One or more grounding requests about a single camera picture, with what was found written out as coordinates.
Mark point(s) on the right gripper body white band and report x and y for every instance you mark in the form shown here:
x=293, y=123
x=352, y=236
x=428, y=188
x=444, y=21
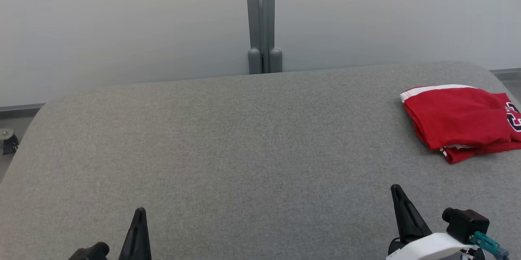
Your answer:
x=431, y=247

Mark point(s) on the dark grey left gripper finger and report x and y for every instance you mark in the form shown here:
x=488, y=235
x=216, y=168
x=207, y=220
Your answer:
x=144, y=243
x=131, y=243

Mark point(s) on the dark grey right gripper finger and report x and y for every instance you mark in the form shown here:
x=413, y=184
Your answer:
x=416, y=223
x=401, y=219

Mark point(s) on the red basketball jersey white trim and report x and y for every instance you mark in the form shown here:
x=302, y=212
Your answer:
x=456, y=117

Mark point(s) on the black caster wheel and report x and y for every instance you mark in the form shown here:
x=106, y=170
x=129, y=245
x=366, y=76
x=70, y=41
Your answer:
x=9, y=144

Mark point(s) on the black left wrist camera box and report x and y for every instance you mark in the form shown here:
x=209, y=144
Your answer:
x=89, y=253

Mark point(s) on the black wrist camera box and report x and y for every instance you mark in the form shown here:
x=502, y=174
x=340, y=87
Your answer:
x=89, y=253
x=468, y=223

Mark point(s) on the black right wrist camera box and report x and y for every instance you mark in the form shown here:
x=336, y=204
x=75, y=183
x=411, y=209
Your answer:
x=468, y=223

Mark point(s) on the grey wall baseboard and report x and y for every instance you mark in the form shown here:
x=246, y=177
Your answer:
x=506, y=72
x=20, y=108

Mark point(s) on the grey cylinder post cap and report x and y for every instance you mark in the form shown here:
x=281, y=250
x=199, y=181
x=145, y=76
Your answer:
x=276, y=61
x=254, y=62

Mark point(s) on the grey partition post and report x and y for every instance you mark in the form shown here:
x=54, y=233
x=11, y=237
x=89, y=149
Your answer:
x=262, y=16

